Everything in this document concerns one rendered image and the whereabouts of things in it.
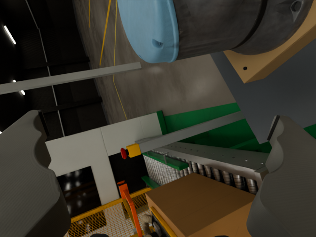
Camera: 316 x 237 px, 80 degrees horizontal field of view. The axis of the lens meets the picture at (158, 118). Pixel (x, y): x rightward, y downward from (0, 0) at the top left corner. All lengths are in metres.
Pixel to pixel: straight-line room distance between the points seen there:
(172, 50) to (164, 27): 0.04
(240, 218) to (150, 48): 0.86
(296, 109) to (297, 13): 0.21
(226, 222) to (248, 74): 0.65
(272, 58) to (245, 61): 0.06
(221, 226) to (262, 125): 0.50
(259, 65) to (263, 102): 0.13
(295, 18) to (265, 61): 0.10
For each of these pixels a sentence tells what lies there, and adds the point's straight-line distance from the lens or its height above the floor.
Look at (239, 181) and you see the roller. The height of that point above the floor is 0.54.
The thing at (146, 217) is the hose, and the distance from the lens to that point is 1.24.
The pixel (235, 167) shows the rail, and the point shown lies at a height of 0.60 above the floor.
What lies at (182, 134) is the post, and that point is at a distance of 1.29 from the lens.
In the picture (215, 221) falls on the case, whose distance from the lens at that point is 0.92.
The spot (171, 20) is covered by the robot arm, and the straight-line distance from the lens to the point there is 0.25.
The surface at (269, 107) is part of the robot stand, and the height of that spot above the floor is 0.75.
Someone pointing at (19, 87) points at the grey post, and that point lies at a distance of 3.62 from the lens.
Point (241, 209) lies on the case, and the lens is 0.99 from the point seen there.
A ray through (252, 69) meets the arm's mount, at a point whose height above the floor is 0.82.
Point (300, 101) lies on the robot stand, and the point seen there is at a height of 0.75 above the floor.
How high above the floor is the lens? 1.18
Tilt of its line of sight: 20 degrees down
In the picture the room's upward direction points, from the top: 106 degrees counter-clockwise
